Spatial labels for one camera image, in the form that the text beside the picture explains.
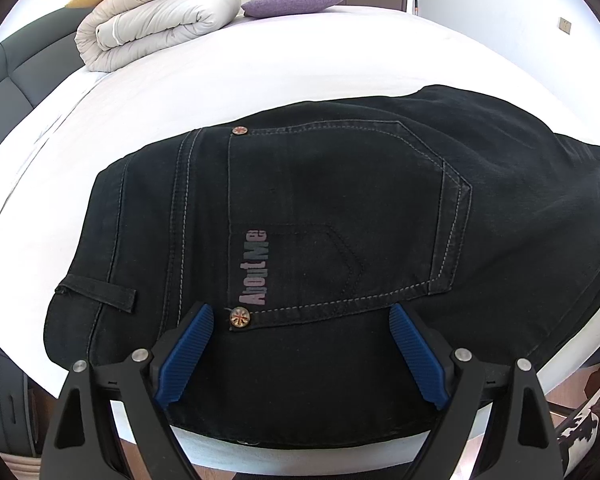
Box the black denim pants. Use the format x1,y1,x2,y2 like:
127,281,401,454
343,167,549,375
42,84,600,448

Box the folded beige duvet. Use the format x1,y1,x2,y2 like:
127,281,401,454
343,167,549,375
75,0,246,72

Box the dark grey bedside cabinet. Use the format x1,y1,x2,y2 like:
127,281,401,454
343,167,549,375
0,340,46,456

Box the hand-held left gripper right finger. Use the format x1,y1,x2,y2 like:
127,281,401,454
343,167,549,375
387,302,566,480

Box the cow print cloth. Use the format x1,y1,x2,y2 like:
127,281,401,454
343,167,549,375
555,370,600,476

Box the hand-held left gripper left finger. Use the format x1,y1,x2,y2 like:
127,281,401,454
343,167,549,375
39,302,216,480

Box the purple pillow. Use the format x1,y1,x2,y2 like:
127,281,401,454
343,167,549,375
241,0,350,18

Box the grey padded headboard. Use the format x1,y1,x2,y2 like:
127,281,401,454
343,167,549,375
0,5,93,146

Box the bed with white sheet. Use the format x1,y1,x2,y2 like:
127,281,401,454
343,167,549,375
0,0,600,466

